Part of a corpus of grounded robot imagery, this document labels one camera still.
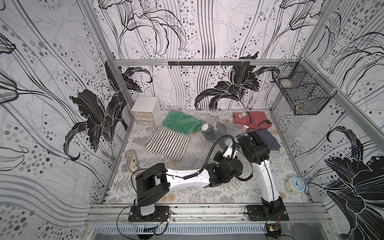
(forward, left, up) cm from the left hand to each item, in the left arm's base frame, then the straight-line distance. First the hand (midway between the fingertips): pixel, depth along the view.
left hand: (227, 149), depth 79 cm
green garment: (+28, +30, -14) cm, 44 cm away
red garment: (+32, -26, -13) cm, 43 cm away
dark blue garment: (+14, -33, -12) cm, 37 cm away
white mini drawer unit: (+31, +52, -4) cm, 61 cm away
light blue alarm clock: (-14, -36, -11) cm, 40 cm away
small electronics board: (-34, -22, -17) cm, 44 cm away
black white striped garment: (+11, +35, -16) cm, 40 cm away
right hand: (+25, +13, -13) cm, 31 cm away
